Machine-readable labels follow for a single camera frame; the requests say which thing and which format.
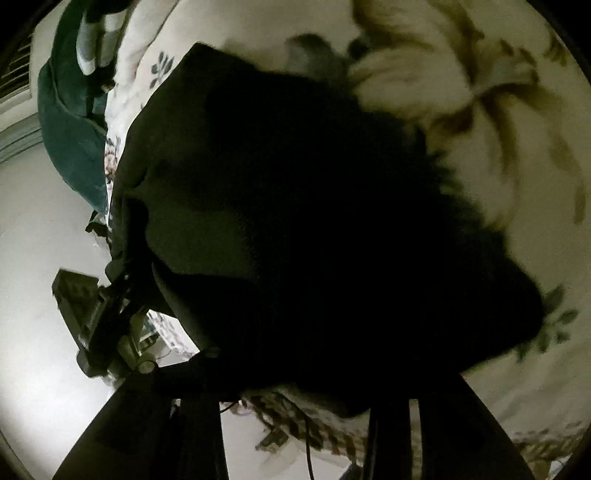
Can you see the striped white green cloth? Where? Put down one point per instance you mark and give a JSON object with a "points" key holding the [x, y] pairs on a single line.
{"points": [[99, 39]]}

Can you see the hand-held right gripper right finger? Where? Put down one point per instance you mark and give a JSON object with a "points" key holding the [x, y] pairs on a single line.
{"points": [[443, 429]]}

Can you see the teal blanket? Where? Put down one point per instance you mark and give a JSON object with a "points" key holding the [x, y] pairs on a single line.
{"points": [[69, 134]]}

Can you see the white printed blanket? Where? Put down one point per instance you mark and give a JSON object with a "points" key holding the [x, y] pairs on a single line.
{"points": [[508, 152]]}

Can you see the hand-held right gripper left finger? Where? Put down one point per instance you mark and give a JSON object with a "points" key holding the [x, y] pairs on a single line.
{"points": [[152, 415]]}

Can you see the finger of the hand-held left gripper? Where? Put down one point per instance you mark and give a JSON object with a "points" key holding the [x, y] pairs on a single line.
{"points": [[117, 295]]}

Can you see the window grille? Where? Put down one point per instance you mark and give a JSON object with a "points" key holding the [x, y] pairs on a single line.
{"points": [[16, 74]]}

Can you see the black garment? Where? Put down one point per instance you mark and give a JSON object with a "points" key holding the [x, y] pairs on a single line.
{"points": [[295, 221]]}

